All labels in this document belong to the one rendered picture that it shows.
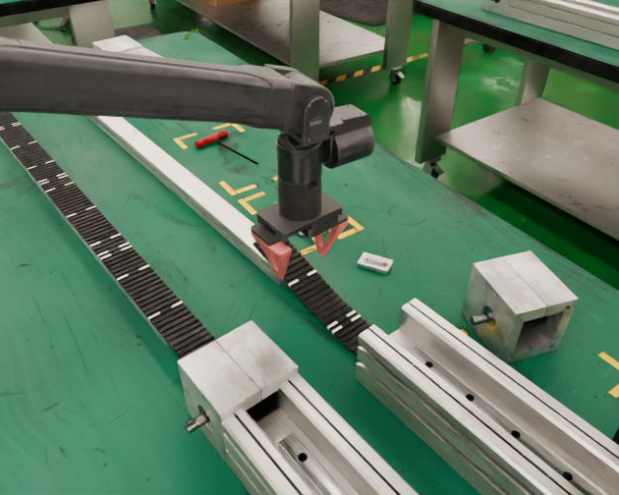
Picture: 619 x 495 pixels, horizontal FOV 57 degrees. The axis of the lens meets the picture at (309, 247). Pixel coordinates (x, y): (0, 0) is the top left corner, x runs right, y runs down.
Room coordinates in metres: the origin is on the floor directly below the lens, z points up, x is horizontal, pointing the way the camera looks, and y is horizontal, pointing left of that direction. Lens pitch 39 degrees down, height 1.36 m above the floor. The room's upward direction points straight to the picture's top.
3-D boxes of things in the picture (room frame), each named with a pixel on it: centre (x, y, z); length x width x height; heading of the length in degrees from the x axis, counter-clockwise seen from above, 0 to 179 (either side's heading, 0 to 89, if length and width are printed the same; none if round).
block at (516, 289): (0.54, -0.26, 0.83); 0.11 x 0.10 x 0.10; 108
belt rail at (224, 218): (1.02, 0.33, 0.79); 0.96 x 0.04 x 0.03; 39
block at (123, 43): (1.43, 0.49, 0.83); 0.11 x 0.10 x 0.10; 129
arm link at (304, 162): (0.63, 0.01, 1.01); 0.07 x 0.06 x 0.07; 123
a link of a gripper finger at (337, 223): (0.64, -0.01, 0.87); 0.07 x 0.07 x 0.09; 39
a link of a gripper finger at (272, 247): (0.61, 0.03, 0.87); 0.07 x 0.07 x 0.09; 39
